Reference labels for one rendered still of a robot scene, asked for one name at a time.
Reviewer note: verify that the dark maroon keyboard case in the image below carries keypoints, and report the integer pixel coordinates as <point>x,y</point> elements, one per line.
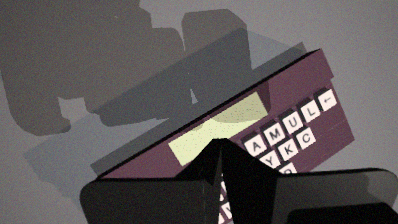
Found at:
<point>291,120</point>

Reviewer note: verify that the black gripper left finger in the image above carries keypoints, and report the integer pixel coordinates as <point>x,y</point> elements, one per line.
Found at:
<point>159,200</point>

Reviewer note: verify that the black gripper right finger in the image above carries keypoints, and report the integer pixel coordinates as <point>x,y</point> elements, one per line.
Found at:
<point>256,198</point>

